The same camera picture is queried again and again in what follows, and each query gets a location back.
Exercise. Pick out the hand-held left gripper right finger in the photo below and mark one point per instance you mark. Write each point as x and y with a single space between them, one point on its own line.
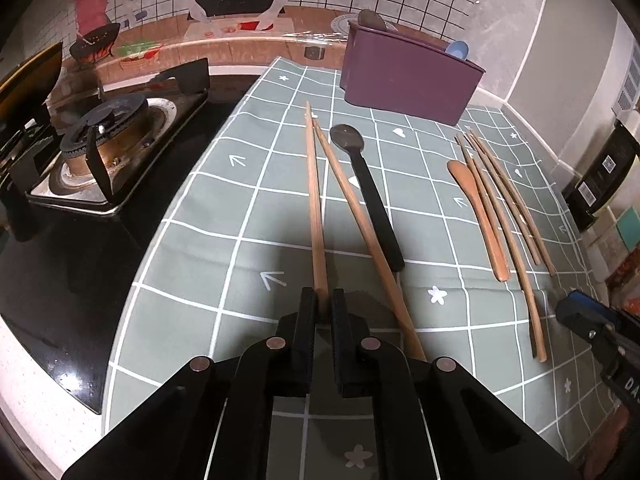
339 310

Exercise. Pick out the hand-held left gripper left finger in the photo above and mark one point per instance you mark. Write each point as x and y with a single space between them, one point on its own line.
312 310

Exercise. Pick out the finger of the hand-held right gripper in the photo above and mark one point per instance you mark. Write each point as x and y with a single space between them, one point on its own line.
585 315

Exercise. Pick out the wooden chopstick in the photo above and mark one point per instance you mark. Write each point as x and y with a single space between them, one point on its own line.
532 251
314 200
532 320
360 225
547 262

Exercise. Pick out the wooden spoon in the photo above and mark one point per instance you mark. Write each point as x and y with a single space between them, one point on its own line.
480 215

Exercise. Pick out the purple utensil holder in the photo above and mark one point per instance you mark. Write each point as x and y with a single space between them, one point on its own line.
410 80

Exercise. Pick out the teal lid jar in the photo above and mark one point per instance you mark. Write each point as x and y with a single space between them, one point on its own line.
630 232

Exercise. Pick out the green grid mat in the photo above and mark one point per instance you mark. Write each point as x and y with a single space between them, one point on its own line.
215 220

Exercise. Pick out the dark sauce bottle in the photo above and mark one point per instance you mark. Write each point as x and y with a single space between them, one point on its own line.
600 175

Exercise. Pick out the black gas stove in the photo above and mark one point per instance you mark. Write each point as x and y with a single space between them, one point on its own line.
125 265

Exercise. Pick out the small metal fixture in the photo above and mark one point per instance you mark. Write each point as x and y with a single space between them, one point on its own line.
314 53

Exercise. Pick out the gas stove burner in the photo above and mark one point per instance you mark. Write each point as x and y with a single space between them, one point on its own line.
100 165

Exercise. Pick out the blue spoon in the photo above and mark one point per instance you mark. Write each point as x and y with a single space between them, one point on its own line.
457 50

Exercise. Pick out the dark grey spoon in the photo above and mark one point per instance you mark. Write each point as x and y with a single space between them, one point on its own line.
372 18

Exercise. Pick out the dark pan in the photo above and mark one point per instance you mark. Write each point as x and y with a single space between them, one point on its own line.
30 80

